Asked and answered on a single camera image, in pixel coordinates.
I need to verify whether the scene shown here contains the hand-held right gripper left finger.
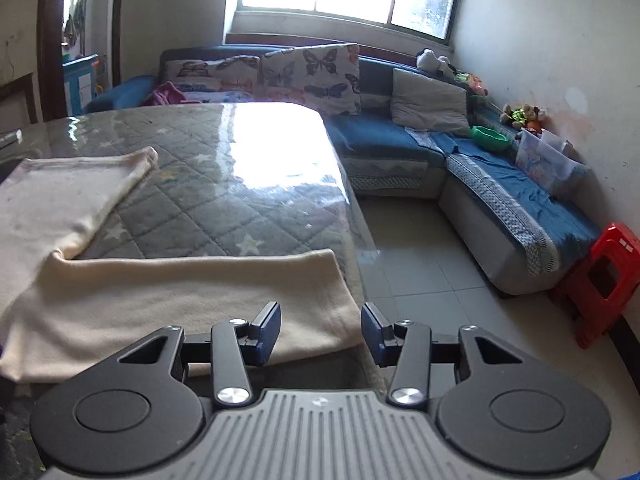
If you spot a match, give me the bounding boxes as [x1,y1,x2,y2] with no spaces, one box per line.
[117,301,282,408]

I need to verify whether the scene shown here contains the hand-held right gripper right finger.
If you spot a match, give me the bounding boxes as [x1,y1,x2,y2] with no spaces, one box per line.
[360,302,524,406]

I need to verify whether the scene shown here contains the cream garment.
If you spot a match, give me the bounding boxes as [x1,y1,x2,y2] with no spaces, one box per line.
[0,146,365,384]

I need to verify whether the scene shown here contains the hanging clothes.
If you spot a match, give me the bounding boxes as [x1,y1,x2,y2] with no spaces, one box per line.
[62,2,84,49]

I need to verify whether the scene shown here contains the blue corner sofa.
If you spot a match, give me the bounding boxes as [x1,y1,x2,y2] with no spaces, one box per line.
[82,42,603,297]

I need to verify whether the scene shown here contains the green bowl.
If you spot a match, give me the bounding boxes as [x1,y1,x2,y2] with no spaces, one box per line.
[470,125,514,151]

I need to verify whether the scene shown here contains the grey cushion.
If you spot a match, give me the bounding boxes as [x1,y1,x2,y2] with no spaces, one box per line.
[390,67,474,139]

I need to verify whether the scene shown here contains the red plastic stool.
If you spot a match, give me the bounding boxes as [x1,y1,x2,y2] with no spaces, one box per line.
[549,222,640,350]

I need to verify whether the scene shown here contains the clear plastic storage box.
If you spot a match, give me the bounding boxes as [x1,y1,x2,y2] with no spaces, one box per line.
[515,127,584,196]

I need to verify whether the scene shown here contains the small plush toys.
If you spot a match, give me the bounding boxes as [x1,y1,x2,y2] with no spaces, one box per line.
[500,104,546,134]

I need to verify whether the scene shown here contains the pink cloth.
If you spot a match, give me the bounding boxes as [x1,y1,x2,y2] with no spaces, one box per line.
[144,81,201,107]

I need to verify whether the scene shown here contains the square butterfly print cushion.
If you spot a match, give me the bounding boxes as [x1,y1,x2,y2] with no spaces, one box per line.
[260,42,363,116]

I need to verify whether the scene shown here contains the pink and green toy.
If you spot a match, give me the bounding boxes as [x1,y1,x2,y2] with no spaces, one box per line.
[454,72,489,97]

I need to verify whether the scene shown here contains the long butterfly print cushion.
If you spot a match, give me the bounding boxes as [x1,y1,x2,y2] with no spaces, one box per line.
[161,55,262,104]

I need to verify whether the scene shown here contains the panda plush toy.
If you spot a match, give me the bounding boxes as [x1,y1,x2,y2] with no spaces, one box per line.
[416,48,459,79]

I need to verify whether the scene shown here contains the blue cabinet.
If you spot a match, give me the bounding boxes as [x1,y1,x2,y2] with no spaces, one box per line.
[61,54,100,117]

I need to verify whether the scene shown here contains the dark wooden cabinet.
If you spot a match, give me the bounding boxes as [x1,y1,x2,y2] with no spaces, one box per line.
[0,72,41,128]

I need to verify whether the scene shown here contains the dark wooden door frame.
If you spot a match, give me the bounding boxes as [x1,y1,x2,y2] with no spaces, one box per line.
[37,0,126,121]

